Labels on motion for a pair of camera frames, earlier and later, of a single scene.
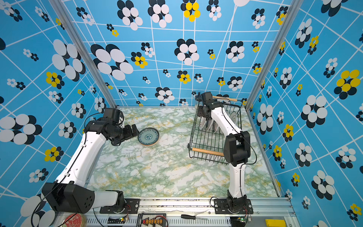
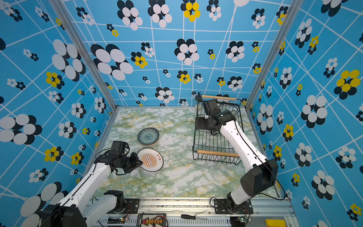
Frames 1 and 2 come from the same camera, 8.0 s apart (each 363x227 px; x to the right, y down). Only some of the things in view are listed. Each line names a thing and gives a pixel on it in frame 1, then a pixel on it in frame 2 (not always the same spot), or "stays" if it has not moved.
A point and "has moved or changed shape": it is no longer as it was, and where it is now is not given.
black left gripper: x=130 y=134 → x=137 y=161
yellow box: x=275 y=223 stays
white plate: x=148 y=136 stays
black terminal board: x=152 y=220 stays
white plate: x=203 y=120 has moved or changed shape
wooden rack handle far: x=228 y=99 stays
